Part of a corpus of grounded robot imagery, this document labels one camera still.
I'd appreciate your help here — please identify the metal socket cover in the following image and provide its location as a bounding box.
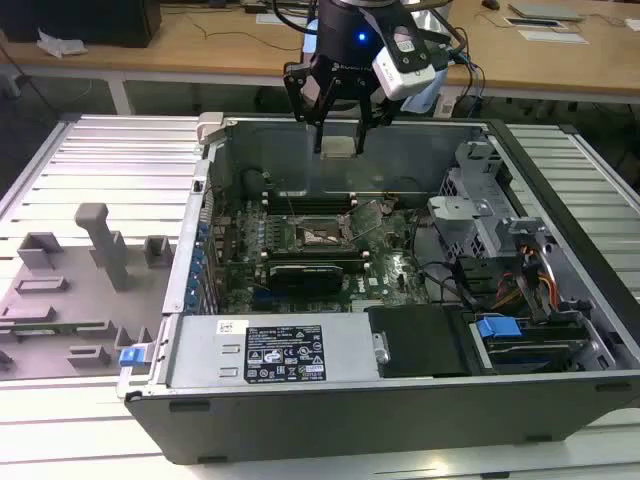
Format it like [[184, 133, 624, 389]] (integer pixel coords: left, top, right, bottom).
[[344, 198, 385, 238]]

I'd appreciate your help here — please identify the grey parts rack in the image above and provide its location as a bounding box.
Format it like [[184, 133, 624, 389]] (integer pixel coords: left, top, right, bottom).
[[0, 202, 174, 384]]

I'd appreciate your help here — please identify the black open PC case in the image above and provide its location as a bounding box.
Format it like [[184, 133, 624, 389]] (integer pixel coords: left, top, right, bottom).
[[115, 112, 640, 464]]

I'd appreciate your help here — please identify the black plastic shroud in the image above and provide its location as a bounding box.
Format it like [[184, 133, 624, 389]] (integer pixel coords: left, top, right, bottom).
[[367, 304, 476, 380]]

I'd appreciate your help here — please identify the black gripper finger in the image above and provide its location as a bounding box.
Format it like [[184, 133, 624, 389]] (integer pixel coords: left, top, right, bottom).
[[282, 61, 336, 154], [354, 88, 397, 154]]

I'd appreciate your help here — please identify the metal drive cage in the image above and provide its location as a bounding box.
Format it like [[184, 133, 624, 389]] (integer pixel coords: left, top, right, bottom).
[[428, 141, 551, 261]]

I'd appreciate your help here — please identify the black round component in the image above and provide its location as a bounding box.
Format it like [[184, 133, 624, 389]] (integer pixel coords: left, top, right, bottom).
[[241, 168, 274, 195]]

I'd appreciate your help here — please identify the black box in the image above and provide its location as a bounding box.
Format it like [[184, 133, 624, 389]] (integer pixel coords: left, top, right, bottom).
[[2, 0, 162, 49]]

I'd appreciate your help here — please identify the orange power wire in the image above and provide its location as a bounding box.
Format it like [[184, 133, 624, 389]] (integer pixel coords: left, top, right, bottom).
[[492, 244, 560, 312]]

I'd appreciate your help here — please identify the flat black white device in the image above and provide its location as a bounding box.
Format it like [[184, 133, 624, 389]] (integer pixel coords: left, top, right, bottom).
[[503, 15, 562, 29]]

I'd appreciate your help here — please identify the crumpled white paper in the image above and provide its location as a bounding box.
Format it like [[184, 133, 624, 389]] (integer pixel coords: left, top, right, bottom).
[[37, 27, 90, 60]]

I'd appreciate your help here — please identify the CPU socket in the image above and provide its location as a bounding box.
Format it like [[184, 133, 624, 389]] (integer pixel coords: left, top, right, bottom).
[[294, 219, 347, 250]]

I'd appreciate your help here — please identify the blue disk carrier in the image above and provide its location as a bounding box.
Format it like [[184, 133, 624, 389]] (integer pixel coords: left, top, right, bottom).
[[476, 314, 525, 347]]

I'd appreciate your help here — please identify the wooden desk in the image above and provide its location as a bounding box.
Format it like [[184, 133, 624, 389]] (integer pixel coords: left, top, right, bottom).
[[0, 0, 640, 107]]

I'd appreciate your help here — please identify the black hard disk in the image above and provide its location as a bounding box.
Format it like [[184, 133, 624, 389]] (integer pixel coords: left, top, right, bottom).
[[482, 324, 592, 375]]

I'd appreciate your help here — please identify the green motherboard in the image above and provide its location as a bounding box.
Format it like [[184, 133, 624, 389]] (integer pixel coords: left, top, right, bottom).
[[214, 197, 436, 316]]

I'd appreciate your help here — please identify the blue cable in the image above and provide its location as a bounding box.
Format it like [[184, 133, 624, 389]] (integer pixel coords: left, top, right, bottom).
[[449, 47, 487, 119]]

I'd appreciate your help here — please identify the black NVIDIA graphics card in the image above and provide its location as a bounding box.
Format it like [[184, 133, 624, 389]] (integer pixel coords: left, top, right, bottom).
[[267, 262, 346, 295]]

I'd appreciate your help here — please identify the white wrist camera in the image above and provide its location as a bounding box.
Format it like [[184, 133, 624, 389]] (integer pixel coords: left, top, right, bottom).
[[372, 22, 437, 101]]

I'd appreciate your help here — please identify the grey laptop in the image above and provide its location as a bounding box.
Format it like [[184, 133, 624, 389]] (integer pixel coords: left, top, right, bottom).
[[508, 2, 585, 22]]

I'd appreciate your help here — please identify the silver power supply unit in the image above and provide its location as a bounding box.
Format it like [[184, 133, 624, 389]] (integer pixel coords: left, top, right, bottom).
[[167, 313, 376, 389]]

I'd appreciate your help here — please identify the silver square CPU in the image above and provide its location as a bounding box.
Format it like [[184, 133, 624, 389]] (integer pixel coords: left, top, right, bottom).
[[322, 135, 359, 160]]

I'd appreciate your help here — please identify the RAM stick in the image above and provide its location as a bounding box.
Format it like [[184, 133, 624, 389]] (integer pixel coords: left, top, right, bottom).
[[267, 253, 369, 275], [0, 323, 80, 337]]

